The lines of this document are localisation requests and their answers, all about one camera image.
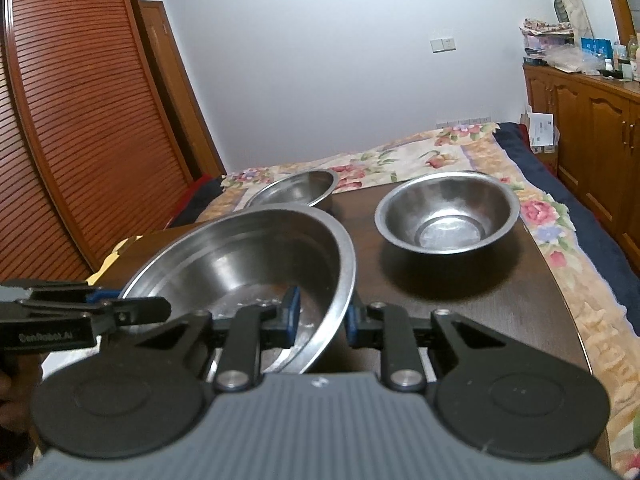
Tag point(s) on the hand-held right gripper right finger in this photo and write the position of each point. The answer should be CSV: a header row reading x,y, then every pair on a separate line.
x,y
352,325

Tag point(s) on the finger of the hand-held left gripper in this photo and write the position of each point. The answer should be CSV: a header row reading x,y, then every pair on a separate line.
x,y
135,310
75,292

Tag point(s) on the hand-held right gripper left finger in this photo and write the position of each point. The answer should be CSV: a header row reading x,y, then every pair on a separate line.
x,y
291,317

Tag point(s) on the large steel bowl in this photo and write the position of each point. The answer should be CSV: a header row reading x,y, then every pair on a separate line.
x,y
225,260

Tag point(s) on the small steel bowl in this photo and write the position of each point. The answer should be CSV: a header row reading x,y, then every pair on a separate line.
x,y
295,187

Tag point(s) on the medium steel bowl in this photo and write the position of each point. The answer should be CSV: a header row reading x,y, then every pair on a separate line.
x,y
440,210

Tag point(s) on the person's left hand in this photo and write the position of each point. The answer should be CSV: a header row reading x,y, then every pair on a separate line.
x,y
17,390

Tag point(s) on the red and dark cloth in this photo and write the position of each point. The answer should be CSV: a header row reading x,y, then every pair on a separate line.
x,y
200,200

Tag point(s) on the floral blanket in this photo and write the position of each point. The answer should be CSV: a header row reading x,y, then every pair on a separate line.
x,y
400,155

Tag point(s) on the wooden louvered wardrobe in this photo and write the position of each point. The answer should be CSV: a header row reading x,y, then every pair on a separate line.
x,y
75,110

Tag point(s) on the wooden door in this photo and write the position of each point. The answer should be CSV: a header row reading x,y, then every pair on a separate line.
x,y
175,85

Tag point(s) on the white cardboard box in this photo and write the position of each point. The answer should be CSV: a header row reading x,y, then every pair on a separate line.
x,y
541,132

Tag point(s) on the wooden cabinet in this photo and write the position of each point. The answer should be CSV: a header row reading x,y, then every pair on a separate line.
x,y
590,125

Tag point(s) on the clear plastic bag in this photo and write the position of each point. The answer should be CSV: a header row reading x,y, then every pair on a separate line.
x,y
572,60

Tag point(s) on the pile of folded fabric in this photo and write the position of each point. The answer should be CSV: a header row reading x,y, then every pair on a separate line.
x,y
545,32

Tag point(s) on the blue box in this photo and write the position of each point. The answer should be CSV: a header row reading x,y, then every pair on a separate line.
x,y
595,48

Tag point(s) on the grey fan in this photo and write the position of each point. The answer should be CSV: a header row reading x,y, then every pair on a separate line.
x,y
561,10

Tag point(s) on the white wall outlet strip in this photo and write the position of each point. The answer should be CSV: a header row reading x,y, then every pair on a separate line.
x,y
465,121

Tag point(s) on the white wall switch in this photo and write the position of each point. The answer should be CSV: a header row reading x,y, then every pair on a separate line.
x,y
443,44

